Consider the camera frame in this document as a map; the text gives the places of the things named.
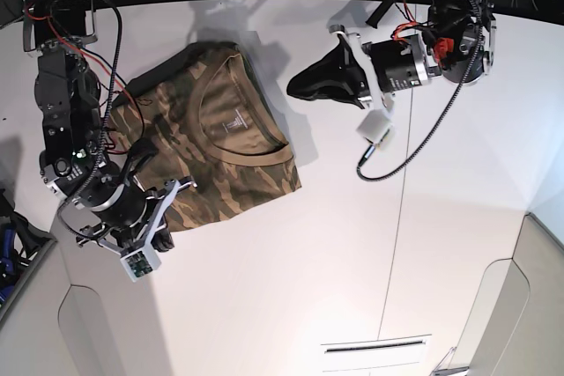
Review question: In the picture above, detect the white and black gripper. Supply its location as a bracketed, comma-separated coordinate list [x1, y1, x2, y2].
[77, 176, 197, 262]
[286, 25, 394, 114]

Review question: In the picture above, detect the camouflage T-shirt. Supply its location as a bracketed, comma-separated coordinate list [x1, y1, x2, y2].
[109, 41, 301, 232]

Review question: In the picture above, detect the blue and black equipment pile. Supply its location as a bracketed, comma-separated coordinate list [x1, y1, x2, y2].
[1, 188, 51, 306]

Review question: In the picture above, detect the black braided hose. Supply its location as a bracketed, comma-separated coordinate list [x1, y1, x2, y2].
[356, 0, 484, 182]

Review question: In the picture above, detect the robot arm with red wires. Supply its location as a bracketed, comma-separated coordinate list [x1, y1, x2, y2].
[23, 0, 157, 210]

